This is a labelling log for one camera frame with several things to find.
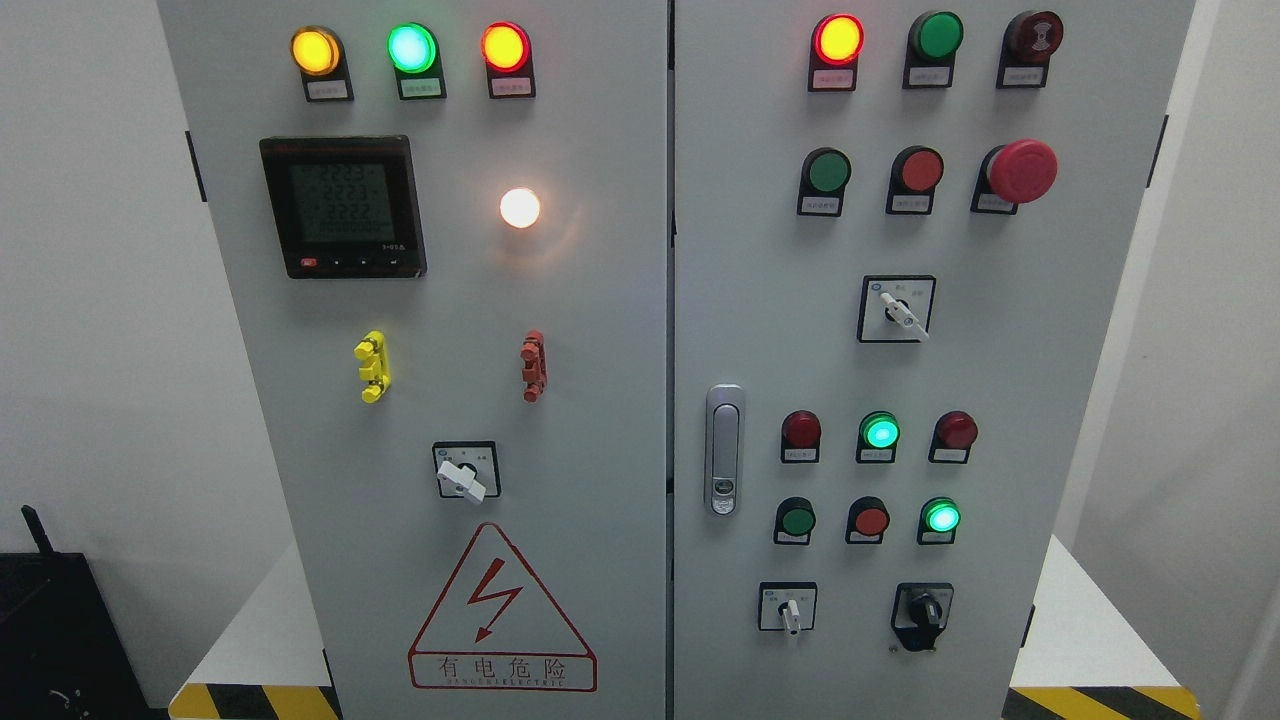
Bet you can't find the white rotary selector switch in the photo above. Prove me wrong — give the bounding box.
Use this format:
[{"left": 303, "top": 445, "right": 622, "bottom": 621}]
[{"left": 431, "top": 441, "right": 502, "bottom": 505}]

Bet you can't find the lit red indicator light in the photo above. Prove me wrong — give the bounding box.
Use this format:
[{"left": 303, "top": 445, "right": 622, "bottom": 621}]
[{"left": 806, "top": 13, "right": 865, "bottom": 94}]

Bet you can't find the yellow indicator light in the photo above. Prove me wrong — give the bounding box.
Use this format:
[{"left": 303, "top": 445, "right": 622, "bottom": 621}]
[{"left": 291, "top": 26, "right": 355, "bottom": 102}]

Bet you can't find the red terminal connector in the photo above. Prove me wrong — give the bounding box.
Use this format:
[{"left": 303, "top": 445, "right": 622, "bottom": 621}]
[{"left": 518, "top": 329, "right": 548, "bottom": 404}]

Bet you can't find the dark red indicator left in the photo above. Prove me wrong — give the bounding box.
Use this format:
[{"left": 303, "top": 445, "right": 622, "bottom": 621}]
[{"left": 780, "top": 410, "right": 822, "bottom": 464}]

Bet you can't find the dark red indicator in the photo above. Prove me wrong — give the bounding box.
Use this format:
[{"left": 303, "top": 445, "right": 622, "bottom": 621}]
[
  {"left": 929, "top": 410, "right": 979, "bottom": 464},
  {"left": 780, "top": 410, "right": 822, "bottom": 464}
]

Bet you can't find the clear white indicator lamp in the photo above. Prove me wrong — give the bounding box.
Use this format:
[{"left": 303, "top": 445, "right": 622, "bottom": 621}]
[{"left": 499, "top": 186, "right": 541, "bottom": 229}]

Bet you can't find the green push button lower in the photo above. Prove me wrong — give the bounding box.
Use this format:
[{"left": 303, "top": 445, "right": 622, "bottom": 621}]
[{"left": 773, "top": 496, "right": 817, "bottom": 544}]

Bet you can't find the left grey cabinet door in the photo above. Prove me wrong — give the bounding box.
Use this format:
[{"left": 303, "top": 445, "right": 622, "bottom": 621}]
[{"left": 157, "top": 1, "right": 668, "bottom": 719}]

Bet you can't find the grey cabinet door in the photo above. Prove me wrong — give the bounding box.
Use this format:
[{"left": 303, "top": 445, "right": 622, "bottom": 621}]
[
  {"left": 672, "top": 1, "right": 1196, "bottom": 719},
  {"left": 157, "top": 1, "right": 668, "bottom": 719}
]

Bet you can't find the lit green indicator middle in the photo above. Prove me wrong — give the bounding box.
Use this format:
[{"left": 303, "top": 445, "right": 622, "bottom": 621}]
[{"left": 855, "top": 410, "right": 900, "bottom": 464}]

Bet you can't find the green push button second row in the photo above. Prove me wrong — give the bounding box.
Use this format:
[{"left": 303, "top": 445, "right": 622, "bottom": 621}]
[{"left": 796, "top": 146, "right": 852, "bottom": 217}]

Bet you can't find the yellow terminal connector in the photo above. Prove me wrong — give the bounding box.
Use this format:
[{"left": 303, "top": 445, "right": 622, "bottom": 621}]
[{"left": 353, "top": 331, "right": 392, "bottom": 404}]

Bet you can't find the red push button lower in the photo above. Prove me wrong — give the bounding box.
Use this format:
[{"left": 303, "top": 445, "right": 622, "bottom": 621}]
[{"left": 845, "top": 496, "right": 891, "bottom": 544}]

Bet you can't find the right grey cabinet door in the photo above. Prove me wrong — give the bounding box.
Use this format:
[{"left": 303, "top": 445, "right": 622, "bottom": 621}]
[{"left": 672, "top": 1, "right": 1196, "bottom": 719}]

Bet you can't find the red electrical hazard sticker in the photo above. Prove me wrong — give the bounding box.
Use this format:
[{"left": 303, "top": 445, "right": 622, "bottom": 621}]
[{"left": 408, "top": 521, "right": 596, "bottom": 693}]

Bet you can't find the dark red indicator right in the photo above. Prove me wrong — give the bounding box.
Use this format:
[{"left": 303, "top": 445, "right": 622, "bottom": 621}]
[{"left": 929, "top": 410, "right": 979, "bottom": 464}]

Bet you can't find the black digital power meter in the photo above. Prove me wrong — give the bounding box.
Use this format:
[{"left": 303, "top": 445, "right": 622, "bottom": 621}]
[{"left": 259, "top": 135, "right": 428, "bottom": 279}]

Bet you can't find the red push button second row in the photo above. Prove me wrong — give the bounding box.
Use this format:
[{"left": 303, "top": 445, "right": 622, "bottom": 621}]
[{"left": 884, "top": 145, "right": 945, "bottom": 215}]

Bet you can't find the lit green push button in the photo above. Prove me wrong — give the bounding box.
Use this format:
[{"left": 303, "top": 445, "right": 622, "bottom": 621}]
[{"left": 916, "top": 496, "right": 963, "bottom": 546}]

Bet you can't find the red indicator light top left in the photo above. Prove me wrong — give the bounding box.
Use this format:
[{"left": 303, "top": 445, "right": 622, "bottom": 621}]
[{"left": 480, "top": 20, "right": 536, "bottom": 99}]

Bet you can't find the green indicator light top left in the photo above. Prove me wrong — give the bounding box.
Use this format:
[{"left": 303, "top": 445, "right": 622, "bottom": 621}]
[{"left": 387, "top": 22, "right": 447, "bottom": 100}]

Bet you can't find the red emergency stop button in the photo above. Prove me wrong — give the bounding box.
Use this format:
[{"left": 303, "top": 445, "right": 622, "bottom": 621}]
[{"left": 970, "top": 138, "right": 1059, "bottom": 217}]

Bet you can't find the green push button top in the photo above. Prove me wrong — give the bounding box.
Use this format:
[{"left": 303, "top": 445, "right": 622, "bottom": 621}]
[{"left": 902, "top": 12, "right": 964, "bottom": 90}]

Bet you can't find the dark red buzzer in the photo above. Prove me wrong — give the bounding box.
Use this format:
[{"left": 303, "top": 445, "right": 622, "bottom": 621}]
[{"left": 996, "top": 10, "right": 1064, "bottom": 88}]

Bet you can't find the white cabinet base platform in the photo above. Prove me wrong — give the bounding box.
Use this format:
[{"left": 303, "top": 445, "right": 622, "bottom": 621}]
[{"left": 164, "top": 539, "right": 1202, "bottom": 719}]

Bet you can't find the black box with antenna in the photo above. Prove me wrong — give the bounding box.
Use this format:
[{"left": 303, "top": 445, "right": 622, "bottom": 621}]
[{"left": 1, "top": 505, "right": 150, "bottom": 719}]

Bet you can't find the silver door lock handle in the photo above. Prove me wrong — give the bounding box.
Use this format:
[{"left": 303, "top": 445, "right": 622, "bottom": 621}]
[{"left": 704, "top": 384, "right": 745, "bottom": 516}]

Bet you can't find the white selector switch upper right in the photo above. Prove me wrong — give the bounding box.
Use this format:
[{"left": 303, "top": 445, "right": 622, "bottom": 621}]
[{"left": 858, "top": 275, "right": 937, "bottom": 343}]

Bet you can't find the white selector switch lower right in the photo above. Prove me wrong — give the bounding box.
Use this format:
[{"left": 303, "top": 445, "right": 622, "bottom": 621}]
[{"left": 756, "top": 582, "right": 818, "bottom": 635}]

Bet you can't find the black rotary knob switch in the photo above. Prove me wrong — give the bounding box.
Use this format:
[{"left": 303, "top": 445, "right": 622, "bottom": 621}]
[{"left": 891, "top": 582, "right": 955, "bottom": 652}]

